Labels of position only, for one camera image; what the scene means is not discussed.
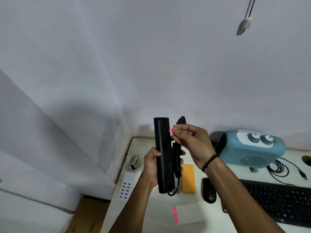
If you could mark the yellow rectangular pad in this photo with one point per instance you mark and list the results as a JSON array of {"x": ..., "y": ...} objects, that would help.
[{"x": 188, "y": 179}]

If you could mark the white hanging plug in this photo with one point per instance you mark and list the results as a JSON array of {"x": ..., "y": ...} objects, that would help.
[{"x": 244, "y": 25}]

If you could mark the black computer mouse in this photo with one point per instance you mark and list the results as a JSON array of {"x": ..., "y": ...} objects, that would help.
[{"x": 209, "y": 191}]

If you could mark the black wristband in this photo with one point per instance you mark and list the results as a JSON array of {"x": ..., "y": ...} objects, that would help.
[{"x": 209, "y": 161}]

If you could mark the white multi-port charger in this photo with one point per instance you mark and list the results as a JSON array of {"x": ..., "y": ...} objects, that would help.
[{"x": 126, "y": 186}]

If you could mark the pink sticker strip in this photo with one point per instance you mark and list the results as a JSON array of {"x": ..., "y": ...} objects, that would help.
[{"x": 175, "y": 215}]

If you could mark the person's right forearm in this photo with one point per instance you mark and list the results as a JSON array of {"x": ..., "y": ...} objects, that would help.
[{"x": 243, "y": 198}]

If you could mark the person's right hand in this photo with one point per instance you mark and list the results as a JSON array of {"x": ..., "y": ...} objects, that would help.
[{"x": 194, "y": 145}]

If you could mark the clear film sheet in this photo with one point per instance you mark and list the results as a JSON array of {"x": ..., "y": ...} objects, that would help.
[{"x": 192, "y": 213}]

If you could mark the person's left hand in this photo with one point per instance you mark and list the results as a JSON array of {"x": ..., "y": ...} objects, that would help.
[{"x": 149, "y": 167}]

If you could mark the blue heater with eyes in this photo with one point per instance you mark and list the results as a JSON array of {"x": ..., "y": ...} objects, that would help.
[{"x": 250, "y": 150}]

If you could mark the person's left forearm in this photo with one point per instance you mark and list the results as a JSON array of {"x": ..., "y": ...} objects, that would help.
[{"x": 132, "y": 208}]

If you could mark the long black box device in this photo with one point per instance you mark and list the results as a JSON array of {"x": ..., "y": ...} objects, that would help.
[{"x": 164, "y": 155}]

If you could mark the dark brown round object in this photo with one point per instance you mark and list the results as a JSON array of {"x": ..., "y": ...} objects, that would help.
[{"x": 307, "y": 160}]

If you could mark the black keyboard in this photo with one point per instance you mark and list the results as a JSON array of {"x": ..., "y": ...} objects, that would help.
[{"x": 279, "y": 203}]

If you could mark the brown cardboard box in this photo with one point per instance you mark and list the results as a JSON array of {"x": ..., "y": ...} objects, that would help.
[{"x": 90, "y": 215}]

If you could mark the person's right thumb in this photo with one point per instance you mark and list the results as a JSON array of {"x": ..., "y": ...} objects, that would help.
[{"x": 178, "y": 139}]

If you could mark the person's left thumb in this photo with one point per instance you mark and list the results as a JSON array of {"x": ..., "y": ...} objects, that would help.
[{"x": 156, "y": 152}]

